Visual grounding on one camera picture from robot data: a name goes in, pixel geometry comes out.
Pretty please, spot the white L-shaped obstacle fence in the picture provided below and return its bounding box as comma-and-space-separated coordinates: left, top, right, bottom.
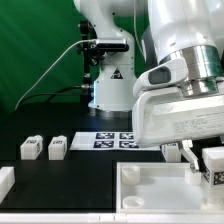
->
0, 166, 224, 224

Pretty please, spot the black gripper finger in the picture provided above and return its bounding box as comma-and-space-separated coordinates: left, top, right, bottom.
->
178, 140, 200, 173

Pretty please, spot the black cable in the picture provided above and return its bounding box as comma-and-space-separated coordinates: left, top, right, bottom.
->
19, 85, 94, 108

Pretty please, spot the white sheet with fiducial tags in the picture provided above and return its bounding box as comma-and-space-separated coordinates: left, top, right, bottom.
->
70, 132, 160, 151

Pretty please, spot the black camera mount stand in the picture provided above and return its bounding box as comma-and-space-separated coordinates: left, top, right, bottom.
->
77, 20, 104, 104

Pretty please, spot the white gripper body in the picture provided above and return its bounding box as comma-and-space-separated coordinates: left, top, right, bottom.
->
132, 57, 224, 147

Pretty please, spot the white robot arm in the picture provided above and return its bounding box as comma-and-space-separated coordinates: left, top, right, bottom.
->
73, 0, 224, 171

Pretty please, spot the grey cable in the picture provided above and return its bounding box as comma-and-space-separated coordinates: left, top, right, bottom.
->
14, 38, 98, 111

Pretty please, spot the white square tabletop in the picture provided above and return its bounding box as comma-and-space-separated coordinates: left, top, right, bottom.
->
116, 162, 224, 214

